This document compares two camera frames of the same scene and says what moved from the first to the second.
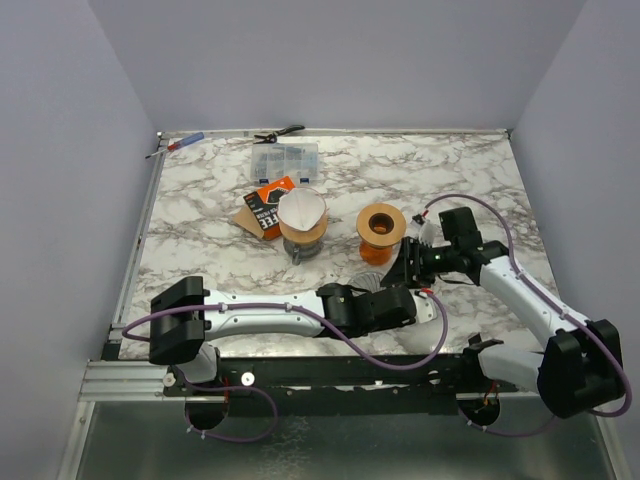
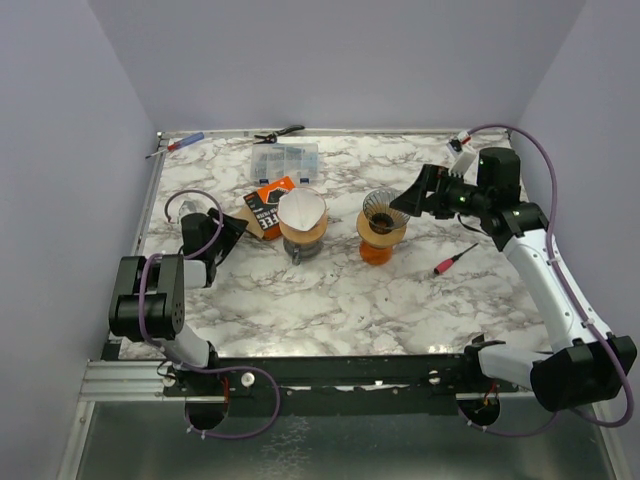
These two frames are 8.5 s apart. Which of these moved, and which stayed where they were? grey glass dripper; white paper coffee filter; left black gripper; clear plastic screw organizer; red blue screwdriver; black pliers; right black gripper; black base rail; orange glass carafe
Moved: right black gripper; left black gripper; grey glass dripper
Stayed: black base rail; orange glass carafe; clear plastic screw organizer; red blue screwdriver; white paper coffee filter; black pliers
